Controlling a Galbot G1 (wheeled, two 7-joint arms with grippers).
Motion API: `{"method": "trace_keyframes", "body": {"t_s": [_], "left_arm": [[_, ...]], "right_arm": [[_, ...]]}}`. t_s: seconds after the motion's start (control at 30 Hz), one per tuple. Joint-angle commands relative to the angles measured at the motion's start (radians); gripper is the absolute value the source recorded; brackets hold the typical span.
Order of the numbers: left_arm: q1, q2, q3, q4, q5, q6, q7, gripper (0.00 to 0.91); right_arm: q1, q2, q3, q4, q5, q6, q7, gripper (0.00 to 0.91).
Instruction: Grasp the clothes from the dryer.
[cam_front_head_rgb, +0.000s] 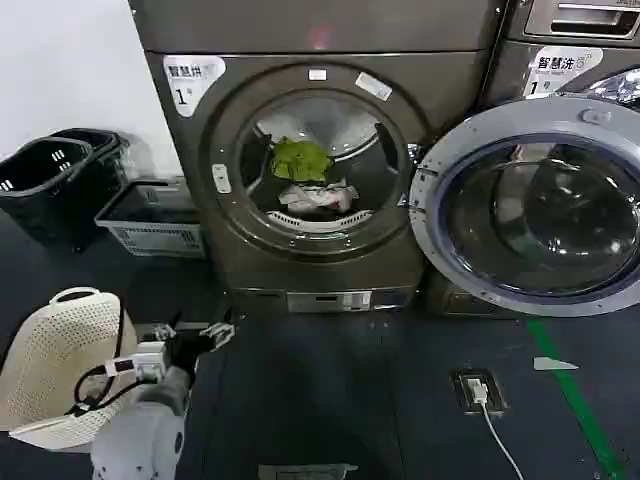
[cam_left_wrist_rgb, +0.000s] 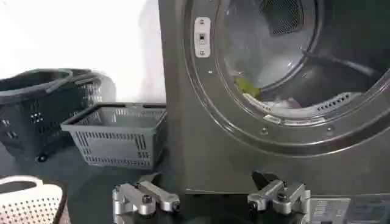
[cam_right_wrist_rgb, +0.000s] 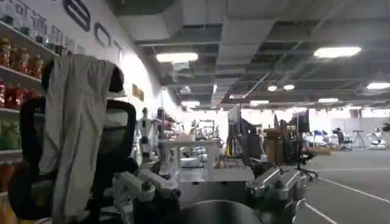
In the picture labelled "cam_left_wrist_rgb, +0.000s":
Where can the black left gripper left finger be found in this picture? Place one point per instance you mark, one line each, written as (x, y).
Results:
(143, 196)

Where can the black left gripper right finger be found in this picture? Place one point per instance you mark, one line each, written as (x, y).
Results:
(274, 194)

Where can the grey plastic laundry basket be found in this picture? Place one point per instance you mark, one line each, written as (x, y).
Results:
(119, 134)

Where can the grey dryer machine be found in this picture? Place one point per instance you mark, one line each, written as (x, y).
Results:
(243, 121)

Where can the white pink garment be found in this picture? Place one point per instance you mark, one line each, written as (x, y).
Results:
(285, 104)

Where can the green garment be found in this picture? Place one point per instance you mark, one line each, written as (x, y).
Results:
(246, 86)

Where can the white perforated laundry basket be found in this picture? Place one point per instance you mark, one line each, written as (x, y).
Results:
(29, 201)

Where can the black wheeled laundry basket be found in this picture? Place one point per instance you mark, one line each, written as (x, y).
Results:
(39, 109)

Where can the white door latch plate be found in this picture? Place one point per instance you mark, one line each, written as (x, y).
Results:
(202, 37)

